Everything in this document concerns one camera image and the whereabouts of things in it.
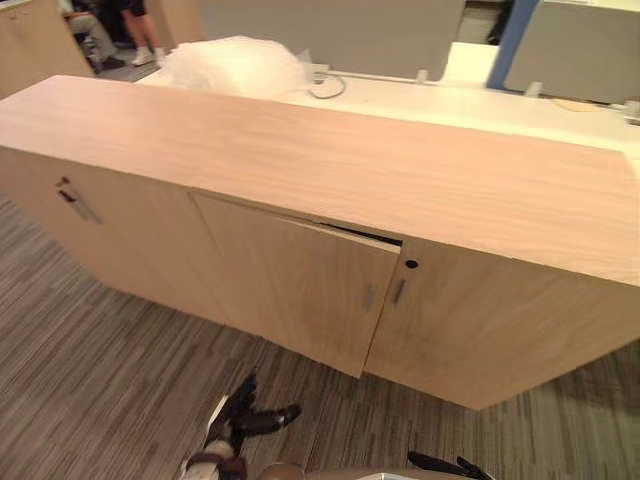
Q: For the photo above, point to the wide grey desk partition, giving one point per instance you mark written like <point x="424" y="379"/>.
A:
<point x="340" y="35"/>

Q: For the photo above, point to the tall wood cabinet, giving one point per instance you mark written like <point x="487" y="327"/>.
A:
<point x="35" y="45"/>

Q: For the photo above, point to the long light wood cabinet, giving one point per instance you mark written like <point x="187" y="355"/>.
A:
<point x="310" y="150"/>

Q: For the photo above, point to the white desk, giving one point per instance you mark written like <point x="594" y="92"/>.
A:
<point x="450" y="110"/>

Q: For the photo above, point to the black round cabinet lock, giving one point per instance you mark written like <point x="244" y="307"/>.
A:
<point x="411" y="264"/>

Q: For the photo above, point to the blue pillar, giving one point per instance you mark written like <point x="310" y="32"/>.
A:
<point x="507" y="40"/>

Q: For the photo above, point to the clear partition clamp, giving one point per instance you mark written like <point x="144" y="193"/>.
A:
<point x="533" y="90"/>
<point x="421" y="76"/>

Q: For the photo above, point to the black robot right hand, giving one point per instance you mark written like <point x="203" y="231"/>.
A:
<point x="450" y="462"/>

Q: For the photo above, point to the seated person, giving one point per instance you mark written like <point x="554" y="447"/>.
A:
<point x="95" y="35"/>

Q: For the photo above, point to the ajar wood cabinet door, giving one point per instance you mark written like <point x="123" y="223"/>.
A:
<point x="295" y="280"/>

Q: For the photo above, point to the clear bubble wrap pile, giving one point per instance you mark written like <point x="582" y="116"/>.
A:
<point x="235" y="65"/>

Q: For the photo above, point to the wood cabinet door with key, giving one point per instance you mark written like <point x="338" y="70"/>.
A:
<point x="145" y="235"/>

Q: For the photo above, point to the standing person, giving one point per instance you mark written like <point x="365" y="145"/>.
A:
<point x="142" y="35"/>

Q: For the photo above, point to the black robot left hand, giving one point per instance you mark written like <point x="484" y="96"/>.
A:
<point x="240" y="420"/>

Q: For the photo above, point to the wood cabinet door with lock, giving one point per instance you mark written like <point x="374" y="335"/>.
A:
<point x="480" y="330"/>

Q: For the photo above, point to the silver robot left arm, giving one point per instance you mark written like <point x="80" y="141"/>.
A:
<point x="212" y="462"/>

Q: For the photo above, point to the robot body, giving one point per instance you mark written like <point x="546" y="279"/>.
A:
<point x="330" y="473"/>

